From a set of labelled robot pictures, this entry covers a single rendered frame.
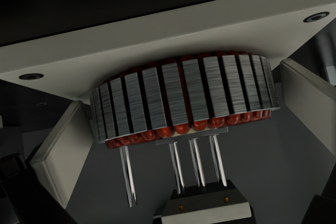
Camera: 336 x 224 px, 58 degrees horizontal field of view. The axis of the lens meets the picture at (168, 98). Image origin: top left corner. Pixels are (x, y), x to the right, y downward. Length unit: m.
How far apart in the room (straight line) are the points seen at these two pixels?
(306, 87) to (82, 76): 0.11
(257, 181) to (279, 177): 0.03
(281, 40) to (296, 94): 0.04
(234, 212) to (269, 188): 0.24
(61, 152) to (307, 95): 0.13
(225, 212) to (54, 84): 0.14
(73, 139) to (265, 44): 0.12
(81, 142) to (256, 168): 0.31
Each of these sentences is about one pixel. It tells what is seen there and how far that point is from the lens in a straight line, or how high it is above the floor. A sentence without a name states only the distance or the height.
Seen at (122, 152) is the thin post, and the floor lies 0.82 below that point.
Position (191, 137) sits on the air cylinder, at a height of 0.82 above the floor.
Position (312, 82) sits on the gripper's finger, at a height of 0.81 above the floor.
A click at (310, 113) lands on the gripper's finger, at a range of 0.18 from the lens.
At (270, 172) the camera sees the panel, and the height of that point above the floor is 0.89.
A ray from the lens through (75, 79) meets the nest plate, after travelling 0.16.
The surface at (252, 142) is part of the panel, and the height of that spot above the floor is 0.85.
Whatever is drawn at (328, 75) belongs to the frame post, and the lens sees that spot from 0.42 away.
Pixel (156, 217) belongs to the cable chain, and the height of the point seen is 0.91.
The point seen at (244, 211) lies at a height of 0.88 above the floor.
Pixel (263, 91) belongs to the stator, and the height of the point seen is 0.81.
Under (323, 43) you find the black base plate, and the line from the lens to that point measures 0.27.
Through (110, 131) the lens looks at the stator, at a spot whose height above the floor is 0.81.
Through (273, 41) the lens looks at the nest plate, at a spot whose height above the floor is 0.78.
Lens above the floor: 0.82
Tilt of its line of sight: 8 degrees down
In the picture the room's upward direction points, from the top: 169 degrees clockwise
